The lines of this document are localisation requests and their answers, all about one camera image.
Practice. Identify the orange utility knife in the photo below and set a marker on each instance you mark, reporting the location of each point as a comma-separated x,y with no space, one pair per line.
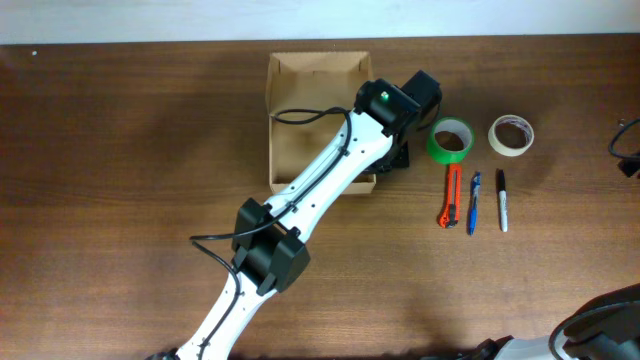
449,217

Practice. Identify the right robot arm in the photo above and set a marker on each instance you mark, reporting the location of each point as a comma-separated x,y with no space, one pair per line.
607,327

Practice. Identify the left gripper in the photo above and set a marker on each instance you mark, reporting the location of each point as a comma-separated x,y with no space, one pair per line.
403,159

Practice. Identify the black white marker pen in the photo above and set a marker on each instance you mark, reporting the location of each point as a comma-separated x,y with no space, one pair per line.
502,197

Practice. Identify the blue ballpoint pen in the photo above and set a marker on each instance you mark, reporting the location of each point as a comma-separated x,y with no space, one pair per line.
473,209

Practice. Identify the green tape roll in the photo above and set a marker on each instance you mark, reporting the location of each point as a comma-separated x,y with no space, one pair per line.
450,140

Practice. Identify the beige masking tape roll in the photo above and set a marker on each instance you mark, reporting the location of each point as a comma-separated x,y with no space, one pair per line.
511,135

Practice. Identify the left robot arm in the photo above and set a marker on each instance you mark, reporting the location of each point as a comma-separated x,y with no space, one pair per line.
269,239

